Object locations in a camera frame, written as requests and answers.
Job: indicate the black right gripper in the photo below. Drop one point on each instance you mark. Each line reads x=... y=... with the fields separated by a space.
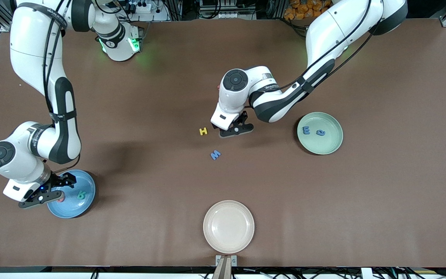
x=58 y=180

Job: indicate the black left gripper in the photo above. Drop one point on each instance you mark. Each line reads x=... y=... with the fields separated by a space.
x=241 y=119

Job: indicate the teal capital letter R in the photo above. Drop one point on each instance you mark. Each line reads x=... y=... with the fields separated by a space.
x=79 y=193

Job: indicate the blue capital letter E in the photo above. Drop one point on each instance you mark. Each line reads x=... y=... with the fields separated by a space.
x=304 y=130

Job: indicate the blue lowercase letter a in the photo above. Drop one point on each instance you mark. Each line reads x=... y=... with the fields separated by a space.
x=317 y=133

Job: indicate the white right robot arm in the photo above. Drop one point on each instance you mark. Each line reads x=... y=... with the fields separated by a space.
x=33 y=38

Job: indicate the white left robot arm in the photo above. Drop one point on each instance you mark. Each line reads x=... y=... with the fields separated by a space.
x=335 y=31

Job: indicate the blue plate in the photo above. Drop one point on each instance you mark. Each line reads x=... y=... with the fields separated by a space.
x=76 y=211

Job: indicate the green plate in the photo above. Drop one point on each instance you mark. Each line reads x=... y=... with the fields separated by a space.
x=323 y=145

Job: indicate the beige plate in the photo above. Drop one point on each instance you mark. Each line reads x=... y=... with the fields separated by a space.
x=229 y=226

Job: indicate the yellow capital letter H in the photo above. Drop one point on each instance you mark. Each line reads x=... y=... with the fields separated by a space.
x=203 y=131

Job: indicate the blue capital letter M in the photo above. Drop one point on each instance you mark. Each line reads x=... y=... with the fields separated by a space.
x=215 y=156

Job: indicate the bag of orange items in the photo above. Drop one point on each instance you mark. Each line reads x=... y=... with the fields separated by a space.
x=298 y=9

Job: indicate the white power strip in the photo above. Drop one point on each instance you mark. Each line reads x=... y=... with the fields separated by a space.
x=142 y=7

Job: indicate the brown table cover sheet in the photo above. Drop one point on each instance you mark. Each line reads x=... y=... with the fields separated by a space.
x=362 y=217

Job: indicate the small white block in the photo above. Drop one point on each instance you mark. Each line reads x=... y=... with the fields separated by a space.
x=366 y=273

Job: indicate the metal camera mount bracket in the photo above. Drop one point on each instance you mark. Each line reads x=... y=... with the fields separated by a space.
x=226 y=267

